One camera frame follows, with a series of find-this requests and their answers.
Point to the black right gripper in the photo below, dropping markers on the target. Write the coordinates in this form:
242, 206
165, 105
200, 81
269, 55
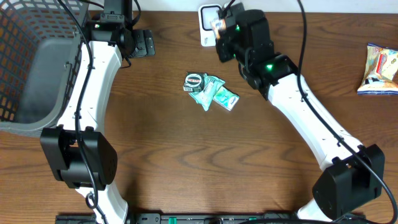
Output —
220, 49

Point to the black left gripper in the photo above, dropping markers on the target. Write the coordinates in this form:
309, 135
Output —
147, 42

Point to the orange small packet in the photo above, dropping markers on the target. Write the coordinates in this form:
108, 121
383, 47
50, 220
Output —
218, 26

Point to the teal snack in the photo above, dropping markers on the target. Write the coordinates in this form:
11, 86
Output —
205, 97

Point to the round label dark packet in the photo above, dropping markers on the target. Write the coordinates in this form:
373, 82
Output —
194, 82

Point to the green tissue pack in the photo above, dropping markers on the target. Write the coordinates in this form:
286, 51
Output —
226, 98

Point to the yellow snack bag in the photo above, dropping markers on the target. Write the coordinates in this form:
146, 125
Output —
380, 69

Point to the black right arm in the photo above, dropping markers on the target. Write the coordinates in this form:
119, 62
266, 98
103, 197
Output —
351, 172

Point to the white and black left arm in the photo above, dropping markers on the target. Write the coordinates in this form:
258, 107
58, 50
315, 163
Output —
76, 149

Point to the white barcode scanner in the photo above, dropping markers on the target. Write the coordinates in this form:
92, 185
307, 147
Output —
206, 14

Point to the dark mesh plastic basket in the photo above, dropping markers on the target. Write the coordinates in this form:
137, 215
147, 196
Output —
40, 60

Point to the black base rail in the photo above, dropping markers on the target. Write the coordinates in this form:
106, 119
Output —
156, 218

